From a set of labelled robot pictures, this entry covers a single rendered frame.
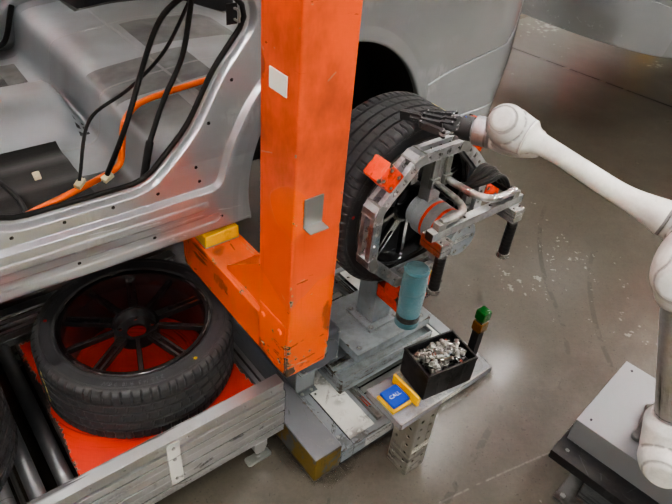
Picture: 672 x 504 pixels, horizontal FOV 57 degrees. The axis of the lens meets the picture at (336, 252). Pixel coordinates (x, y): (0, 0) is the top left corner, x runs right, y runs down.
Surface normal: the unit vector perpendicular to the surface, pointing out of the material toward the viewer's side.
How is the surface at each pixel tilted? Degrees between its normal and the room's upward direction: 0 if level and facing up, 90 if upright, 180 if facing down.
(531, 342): 0
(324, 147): 90
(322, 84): 90
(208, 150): 90
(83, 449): 0
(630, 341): 0
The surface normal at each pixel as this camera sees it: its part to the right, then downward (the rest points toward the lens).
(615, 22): -0.48, 0.71
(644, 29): -0.24, 0.75
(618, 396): 0.09, -0.78
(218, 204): 0.61, 0.53
